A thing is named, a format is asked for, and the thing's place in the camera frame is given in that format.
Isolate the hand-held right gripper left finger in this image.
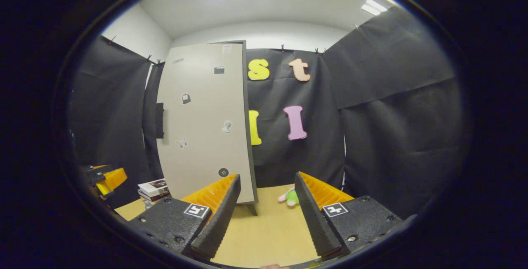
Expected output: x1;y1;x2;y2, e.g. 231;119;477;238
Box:
130;173;242;261

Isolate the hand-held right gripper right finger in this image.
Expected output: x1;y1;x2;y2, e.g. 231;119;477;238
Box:
294;171;404;261

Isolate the dark grey cabinet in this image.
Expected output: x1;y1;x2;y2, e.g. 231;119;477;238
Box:
155;40;259;217

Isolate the black door handle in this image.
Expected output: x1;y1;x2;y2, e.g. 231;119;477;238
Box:
156;103;165;139

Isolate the grey cabinet door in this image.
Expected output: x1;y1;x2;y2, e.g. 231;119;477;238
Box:
156;43;254;204

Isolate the pink and green plush toy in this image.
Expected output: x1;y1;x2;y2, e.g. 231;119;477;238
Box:
278;187;299;208

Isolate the dark cover book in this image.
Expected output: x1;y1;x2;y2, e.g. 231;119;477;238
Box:
139;193;172;208

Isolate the black backdrop cloth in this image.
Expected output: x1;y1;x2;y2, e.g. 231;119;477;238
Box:
68;7;464;220

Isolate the small ceiling light panel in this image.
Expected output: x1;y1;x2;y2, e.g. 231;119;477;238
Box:
362;0;388;16

